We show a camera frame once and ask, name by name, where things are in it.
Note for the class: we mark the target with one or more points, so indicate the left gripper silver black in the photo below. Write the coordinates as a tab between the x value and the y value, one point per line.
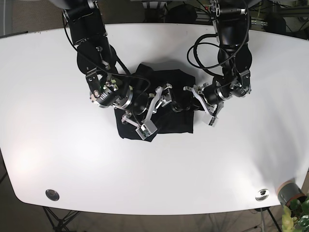
209	99

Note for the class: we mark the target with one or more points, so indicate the black folding table legs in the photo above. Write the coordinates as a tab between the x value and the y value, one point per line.
60	224

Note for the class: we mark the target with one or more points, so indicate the green potted plant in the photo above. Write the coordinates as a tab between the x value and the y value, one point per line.
296	216

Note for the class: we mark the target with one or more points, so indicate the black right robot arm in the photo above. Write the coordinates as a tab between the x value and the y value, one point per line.
110	82

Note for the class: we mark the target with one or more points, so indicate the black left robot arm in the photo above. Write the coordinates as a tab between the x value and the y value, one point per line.
231	75

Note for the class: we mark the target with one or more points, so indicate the left silver table grommet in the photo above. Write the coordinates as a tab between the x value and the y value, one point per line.
52	195

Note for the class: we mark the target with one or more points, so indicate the grey plant pot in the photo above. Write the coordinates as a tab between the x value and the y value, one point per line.
289	191

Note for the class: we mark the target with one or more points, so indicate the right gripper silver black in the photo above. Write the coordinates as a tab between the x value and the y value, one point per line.
163	97

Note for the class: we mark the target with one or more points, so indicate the right silver table grommet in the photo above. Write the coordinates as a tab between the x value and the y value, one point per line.
262	195

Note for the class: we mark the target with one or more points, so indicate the silver table grommet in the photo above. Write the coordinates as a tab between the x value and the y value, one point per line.
52	195
262	195

